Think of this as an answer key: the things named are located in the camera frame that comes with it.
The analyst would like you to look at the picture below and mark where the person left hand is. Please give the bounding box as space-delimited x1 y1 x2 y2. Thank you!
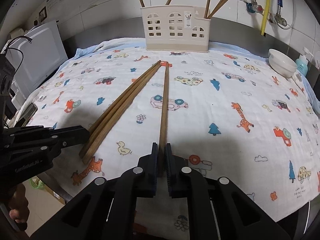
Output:
9 184 30 224

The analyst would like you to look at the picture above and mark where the black smartphone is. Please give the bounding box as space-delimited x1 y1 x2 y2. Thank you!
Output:
14 102 37 127

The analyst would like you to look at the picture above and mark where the white microwave oven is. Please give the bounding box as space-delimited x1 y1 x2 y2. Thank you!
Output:
6 21 67 110

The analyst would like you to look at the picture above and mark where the printed white cloth mat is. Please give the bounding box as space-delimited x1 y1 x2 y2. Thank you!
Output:
26 38 319 239

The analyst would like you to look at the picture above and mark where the white ceramic bowl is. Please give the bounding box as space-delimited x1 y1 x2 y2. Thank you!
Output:
268 49 297 78

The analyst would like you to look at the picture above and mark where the beige plastic utensil holder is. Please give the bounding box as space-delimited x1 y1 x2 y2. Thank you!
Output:
140 5 210 53

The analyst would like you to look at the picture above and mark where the teal soap bottle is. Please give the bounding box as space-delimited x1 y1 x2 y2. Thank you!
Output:
295 54 308 76

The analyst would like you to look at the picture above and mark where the black cable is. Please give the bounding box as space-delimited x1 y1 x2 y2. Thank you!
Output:
0 35 33 75

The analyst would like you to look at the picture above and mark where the steel braided hose right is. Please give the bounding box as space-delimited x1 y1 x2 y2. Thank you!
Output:
268 0 297 30

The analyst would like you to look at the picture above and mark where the yellow gas hose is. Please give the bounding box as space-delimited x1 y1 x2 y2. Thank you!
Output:
260 0 272 37

